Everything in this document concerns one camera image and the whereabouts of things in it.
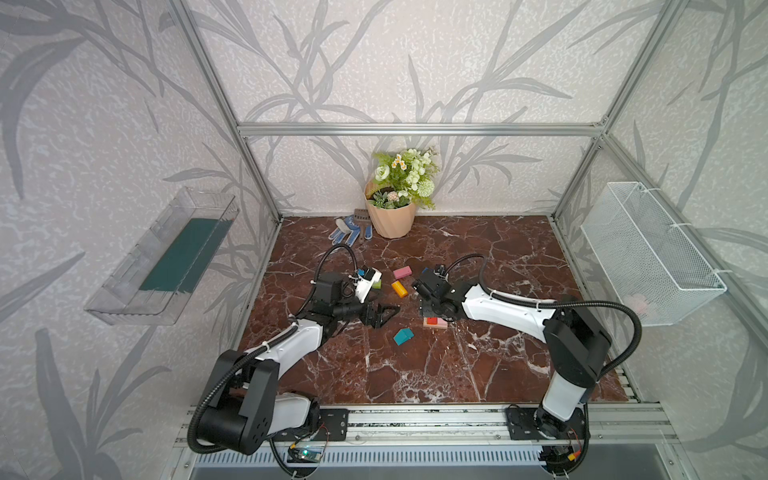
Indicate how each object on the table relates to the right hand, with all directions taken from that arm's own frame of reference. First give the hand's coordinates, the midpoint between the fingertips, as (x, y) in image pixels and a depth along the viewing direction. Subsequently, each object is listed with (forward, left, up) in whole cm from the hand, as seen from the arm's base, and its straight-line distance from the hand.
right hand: (431, 297), depth 91 cm
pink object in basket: (-10, -49, +15) cm, 52 cm away
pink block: (+12, +9, -4) cm, 16 cm away
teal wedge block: (-10, +9, -5) cm, 14 cm away
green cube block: (+7, +17, -5) cm, 19 cm away
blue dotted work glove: (+32, +31, -5) cm, 45 cm away
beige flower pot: (+27, +12, +4) cm, 30 cm away
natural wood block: (-7, -1, -6) cm, 9 cm away
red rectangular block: (-6, 0, -3) cm, 7 cm away
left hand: (-3, +12, +8) cm, 14 cm away
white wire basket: (-7, -46, +28) cm, 54 cm away
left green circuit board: (-39, +32, -6) cm, 51 cm away
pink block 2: (-6, -3, -4) cm, 8 cm away
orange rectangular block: (+4, +10, -3) cm, 11 cm away
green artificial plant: (+31, +8, +21) cm, 38 cm away
